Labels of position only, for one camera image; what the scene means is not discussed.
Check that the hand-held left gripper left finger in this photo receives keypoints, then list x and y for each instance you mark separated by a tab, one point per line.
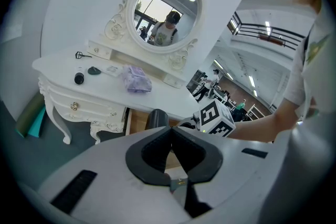
110	165

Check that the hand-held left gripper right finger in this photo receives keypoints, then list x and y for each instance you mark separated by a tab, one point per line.
236	165

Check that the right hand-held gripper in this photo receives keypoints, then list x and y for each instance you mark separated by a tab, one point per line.
212	115

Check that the black hair dryer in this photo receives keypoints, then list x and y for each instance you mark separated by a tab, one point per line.
157	119

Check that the large wooden drawer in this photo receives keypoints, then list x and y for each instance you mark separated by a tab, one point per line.
137	122

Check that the person's right forearm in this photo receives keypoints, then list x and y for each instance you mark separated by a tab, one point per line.
262	126

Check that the white ornate dressing table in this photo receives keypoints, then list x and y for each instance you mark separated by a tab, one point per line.
105	91

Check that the purple tissue packet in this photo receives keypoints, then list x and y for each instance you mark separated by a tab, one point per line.
136	80

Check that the teal rolled mat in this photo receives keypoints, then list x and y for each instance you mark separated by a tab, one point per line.
38	124

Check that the white printed card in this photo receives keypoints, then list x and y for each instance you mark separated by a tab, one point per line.
113	70

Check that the white bottle with black cap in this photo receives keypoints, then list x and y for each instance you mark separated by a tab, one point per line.
79	77

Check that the dark green compact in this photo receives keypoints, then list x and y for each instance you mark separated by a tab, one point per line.
93	71

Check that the olive rolled mat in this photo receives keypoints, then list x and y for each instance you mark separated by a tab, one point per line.
27	115

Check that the oval mirror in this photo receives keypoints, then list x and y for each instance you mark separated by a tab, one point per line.
165	15

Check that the black balcony railing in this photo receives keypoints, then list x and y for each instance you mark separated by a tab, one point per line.
270	32

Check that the person's white flower shirt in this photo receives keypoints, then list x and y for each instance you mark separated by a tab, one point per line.
317	73

